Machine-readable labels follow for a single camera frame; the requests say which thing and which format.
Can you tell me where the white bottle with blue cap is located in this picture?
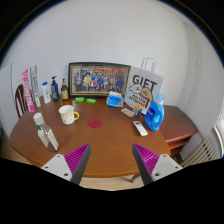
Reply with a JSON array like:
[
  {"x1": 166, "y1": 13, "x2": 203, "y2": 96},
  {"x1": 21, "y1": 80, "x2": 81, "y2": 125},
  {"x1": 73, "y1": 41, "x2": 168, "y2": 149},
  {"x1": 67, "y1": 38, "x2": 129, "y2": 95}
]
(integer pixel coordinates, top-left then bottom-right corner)
[{"x1": 41, "y1": 81, "x2": 52, "y2": 105}]

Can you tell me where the blue tissue pack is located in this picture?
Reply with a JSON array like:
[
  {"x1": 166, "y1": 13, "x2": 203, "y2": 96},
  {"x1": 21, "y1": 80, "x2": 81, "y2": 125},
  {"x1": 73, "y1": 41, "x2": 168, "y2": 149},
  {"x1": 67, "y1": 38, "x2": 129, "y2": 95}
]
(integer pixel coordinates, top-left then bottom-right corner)
[{"x1": 106, "y1": 90, "x2": 125, "y2": 109}]

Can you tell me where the clear bottle with green label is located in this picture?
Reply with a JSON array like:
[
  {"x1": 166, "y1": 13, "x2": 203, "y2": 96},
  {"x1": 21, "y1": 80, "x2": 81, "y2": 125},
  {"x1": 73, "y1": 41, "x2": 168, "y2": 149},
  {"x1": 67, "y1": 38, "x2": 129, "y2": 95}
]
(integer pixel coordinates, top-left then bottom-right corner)
[{"x1": 32, "y1": 112, "x2": 60, "y2": 153}]

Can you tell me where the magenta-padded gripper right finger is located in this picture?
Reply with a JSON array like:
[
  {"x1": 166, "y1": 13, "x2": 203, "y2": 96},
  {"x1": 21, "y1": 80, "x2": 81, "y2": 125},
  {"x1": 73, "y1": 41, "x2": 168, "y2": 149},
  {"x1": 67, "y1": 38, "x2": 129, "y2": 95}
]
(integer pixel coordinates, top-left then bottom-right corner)
[{"x1": 131, "y1": 143, "x2": 184, "y2": 186}]

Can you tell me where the dark blue pump bottle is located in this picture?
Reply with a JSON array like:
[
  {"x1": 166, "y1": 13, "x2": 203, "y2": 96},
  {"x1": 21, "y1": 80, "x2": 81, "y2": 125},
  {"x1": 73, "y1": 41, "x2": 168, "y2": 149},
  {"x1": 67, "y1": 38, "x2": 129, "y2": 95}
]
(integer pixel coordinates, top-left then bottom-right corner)
[{"x1": 50, "y1": 75, "x2": 61, "y2": 102}]

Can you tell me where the white radiator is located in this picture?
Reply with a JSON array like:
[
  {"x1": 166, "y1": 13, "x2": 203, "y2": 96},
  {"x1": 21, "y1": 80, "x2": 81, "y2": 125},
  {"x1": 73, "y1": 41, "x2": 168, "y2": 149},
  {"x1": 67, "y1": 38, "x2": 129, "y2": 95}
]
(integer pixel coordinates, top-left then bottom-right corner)
[{"x1": 179, "y1": 134, "x2": 218, "y2": 169}]

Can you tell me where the framed group photo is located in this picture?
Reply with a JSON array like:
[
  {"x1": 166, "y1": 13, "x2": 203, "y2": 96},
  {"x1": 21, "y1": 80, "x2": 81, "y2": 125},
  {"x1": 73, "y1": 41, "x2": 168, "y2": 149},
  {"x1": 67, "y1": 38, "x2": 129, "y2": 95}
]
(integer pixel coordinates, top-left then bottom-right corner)
[{"x1": 68, "y1": 61, "x2": 132, "y2": 98}]

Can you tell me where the long pink box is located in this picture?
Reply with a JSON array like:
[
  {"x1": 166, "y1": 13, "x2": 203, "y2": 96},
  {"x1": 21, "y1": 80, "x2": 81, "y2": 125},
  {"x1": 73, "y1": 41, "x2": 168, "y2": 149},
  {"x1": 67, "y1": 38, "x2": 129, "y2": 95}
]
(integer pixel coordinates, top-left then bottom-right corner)
[{"x1": 21, "y1": 68, "x2": 36, "y2": 114}]

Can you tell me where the white flat panel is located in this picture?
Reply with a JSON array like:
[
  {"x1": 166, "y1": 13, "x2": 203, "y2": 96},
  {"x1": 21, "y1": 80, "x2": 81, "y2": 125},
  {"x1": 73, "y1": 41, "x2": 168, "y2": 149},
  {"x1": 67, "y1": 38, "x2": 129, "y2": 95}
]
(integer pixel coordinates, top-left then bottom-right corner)
[{"x1": 0, "y1": 62, "x2": 14, "y2": 134}]

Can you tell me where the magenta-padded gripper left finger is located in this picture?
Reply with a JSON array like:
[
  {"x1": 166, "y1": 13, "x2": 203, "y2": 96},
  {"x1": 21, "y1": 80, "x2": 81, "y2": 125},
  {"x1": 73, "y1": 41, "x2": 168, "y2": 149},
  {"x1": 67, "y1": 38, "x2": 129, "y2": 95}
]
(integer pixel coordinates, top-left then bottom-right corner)
[{"x1": 40, "y1": 143, "x2": 92, "y2": 186}]

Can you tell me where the flat round red coaster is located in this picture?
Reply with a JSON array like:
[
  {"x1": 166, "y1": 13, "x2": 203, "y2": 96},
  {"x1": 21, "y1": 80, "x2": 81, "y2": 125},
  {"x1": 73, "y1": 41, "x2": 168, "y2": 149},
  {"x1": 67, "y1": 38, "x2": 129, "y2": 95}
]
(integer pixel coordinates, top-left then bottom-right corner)
[{"x1": 88, "y1": 117, "x2": 104, "y2": 129}]

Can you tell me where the small patterned packet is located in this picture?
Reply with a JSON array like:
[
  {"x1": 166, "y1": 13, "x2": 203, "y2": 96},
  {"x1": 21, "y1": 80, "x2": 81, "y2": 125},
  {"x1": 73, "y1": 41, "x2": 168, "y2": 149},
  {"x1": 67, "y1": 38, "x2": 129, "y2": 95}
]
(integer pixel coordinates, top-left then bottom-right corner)
[{"x1": 120, "y1": 107, "x2": 137, "y2": 118}]

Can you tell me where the white mug with yellow handle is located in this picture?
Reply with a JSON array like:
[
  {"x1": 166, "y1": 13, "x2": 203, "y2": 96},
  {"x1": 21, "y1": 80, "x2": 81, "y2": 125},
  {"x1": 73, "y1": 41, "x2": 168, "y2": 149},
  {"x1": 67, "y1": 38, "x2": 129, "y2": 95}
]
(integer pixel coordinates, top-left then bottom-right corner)
[{"x1": 58, "y1": 104, "x2": 80, "y2": 126}]

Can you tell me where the brown wooden chair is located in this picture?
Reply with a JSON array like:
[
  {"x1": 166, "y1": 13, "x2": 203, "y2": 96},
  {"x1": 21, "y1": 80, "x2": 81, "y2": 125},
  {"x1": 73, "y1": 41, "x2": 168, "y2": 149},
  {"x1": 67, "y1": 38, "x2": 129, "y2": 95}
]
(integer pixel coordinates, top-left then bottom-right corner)
[{"x1": 14, "y1": 83, "x2": 29, "y2": 119}]

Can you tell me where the white remote control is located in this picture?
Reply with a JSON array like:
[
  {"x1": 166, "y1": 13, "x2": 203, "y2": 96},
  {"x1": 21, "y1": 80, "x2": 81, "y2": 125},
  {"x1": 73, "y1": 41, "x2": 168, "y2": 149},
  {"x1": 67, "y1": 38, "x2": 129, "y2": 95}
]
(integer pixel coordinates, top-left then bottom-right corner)
[{"x1": 132, "y1": 120, "x2": 149, "y2": 137}]

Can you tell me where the puzzle cube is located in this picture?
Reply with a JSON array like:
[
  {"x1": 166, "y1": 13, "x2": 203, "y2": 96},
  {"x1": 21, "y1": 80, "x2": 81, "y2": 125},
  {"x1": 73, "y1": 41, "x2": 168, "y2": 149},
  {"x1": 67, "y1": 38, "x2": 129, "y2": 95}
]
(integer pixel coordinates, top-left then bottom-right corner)
[{"x1": 132, "y1": 104, "x2": 144, "y2": 116}]

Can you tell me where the white paper gift bag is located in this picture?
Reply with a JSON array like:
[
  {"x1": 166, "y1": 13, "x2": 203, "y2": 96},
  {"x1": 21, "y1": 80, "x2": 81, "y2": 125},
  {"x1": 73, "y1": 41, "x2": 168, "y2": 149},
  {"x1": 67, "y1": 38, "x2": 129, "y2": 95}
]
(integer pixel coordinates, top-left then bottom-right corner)
[{"x1": 125, "y1": 57, "x2": 165, "y2": 116}]

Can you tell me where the blue detergent bottle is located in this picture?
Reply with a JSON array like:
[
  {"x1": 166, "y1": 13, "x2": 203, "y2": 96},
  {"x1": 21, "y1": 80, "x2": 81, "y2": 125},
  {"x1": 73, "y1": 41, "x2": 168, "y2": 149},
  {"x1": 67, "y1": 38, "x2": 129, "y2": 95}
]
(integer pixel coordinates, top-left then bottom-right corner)
[{"x1": 143, "y1": 92, "x2": 166, "y2": 132}]

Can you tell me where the brown wooden side table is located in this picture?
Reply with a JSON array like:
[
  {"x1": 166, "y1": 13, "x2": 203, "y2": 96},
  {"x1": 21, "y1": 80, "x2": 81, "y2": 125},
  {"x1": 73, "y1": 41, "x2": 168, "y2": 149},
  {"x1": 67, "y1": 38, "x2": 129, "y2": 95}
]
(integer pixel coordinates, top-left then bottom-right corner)
[{"x1": 159, "y1": 104, "x2": 199, "y2": 158}]

